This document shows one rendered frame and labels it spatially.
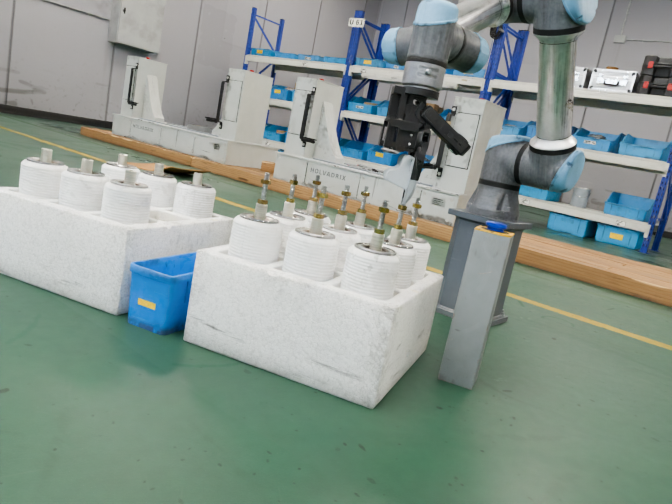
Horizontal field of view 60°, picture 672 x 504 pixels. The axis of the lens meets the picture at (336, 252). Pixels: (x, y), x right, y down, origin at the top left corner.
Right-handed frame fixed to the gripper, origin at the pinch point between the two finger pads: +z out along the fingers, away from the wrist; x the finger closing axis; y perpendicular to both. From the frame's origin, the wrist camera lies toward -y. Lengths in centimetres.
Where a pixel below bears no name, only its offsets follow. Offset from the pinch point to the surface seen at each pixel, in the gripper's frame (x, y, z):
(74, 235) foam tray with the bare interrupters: -9, 64, 21
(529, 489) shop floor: 38, -18, 34
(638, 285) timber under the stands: -137, -140, 29
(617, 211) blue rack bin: -391, -267, 5
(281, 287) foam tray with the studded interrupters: 12.0, 20.9, 18.6
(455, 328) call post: 2.8, -14.3, 23.2
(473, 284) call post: 3.4, -15.5, 13.7
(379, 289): 15.1, 4.5, 15.1
